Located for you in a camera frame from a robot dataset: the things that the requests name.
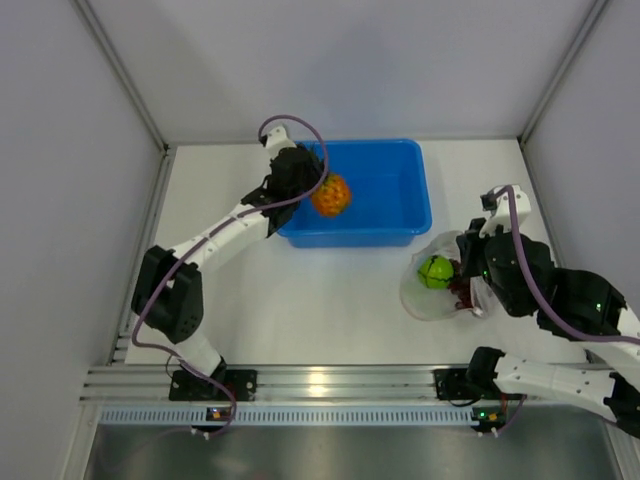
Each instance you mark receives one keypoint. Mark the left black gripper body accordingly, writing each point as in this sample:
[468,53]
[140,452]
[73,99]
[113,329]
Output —
[311,178]

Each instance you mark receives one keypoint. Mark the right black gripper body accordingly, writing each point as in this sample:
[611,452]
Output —
[472,258]

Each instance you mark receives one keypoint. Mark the dark purple fake grapes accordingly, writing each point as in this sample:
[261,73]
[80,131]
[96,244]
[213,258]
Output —
[460,287]

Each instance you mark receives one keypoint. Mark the green fake apple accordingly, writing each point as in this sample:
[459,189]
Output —
[436,272]

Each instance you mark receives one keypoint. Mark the orange fake pineapple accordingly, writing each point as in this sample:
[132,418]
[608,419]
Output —
[333,196]

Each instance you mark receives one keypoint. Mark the clear zip top bag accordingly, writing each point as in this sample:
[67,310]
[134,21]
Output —
[429,305]

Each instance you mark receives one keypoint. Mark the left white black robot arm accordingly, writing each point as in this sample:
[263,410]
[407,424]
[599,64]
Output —
[168,298]

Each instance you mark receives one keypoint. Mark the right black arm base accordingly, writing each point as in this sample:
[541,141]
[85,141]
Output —
[453,386]

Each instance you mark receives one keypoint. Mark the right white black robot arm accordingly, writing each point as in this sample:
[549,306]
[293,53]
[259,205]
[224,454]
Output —
[577,305]

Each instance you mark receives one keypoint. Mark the blue plastic bin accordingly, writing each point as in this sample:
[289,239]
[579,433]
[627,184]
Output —
[390,203]

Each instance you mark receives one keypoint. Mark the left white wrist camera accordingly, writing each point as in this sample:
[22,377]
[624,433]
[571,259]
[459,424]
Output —
[275,140]

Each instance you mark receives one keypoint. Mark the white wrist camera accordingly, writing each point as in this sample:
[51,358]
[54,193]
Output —
[275,140]
[508,206]

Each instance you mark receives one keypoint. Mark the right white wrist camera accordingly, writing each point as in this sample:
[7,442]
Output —
[508,206]

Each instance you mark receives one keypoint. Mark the aluminium mounting rail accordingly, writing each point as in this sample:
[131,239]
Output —
[122,383]

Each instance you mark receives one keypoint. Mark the white slotted cable duct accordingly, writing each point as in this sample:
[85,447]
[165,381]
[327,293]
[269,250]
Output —
[204,416]

